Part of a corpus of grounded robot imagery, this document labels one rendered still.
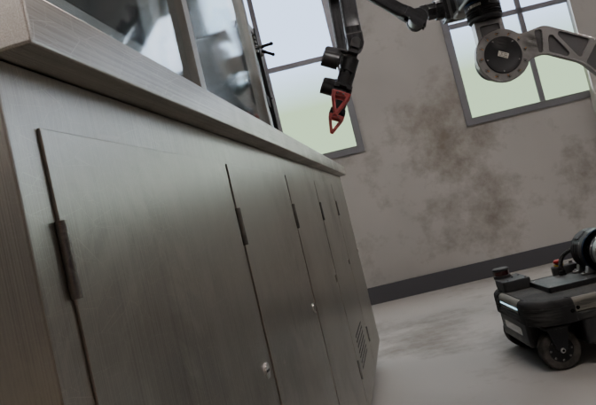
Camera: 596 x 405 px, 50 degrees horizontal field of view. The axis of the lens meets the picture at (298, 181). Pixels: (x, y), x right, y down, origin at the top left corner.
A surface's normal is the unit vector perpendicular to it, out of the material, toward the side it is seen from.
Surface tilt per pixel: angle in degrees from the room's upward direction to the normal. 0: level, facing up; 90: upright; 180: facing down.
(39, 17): 90
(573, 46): 90
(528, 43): 90
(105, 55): 90
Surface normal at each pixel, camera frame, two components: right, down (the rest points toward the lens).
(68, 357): 0.96, -0.24
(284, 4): -0.03, -0.05
